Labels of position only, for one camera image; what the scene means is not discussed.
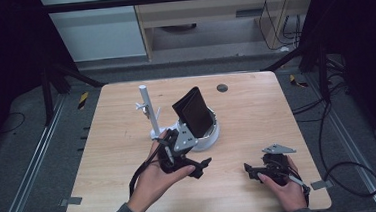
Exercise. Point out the yellow black hazard tape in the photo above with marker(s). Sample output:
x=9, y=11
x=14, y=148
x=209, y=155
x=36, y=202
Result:
x=297, y=81
x=83, y=100

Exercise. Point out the white cabinet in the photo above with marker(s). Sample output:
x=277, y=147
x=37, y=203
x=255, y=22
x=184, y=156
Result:
x=97, y=35

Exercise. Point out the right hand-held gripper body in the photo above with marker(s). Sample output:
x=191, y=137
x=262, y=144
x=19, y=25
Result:
x=277, y=166

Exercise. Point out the grey tape strip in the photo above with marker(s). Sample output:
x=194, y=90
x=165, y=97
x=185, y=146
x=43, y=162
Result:
x=322, y=185
x=71, y=201

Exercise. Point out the light wooden desk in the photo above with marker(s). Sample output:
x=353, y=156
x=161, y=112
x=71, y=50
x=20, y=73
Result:
x=203, y=14

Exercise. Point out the white stand with post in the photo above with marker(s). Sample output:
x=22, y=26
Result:
x=148, y=103

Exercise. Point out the black metal stand legs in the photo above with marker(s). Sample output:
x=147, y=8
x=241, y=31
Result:
x=47, y=95
x=323, y=73

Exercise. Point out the person's left hand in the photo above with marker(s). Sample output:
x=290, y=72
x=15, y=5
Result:
x=151, y=188

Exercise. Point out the dark curtain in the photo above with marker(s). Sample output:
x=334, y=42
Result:
x=6, y=65
x=366, y=56

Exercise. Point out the aluminium floor rail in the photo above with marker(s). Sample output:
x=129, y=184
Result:
x=30, y=170
x=352, y=141

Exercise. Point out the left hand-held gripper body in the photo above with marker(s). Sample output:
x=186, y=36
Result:
x=183, y=139

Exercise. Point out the black leather wallet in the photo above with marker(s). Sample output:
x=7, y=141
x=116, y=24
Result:
x=195, y=114

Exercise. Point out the person's right hand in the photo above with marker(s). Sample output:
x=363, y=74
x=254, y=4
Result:
x=287, y=194

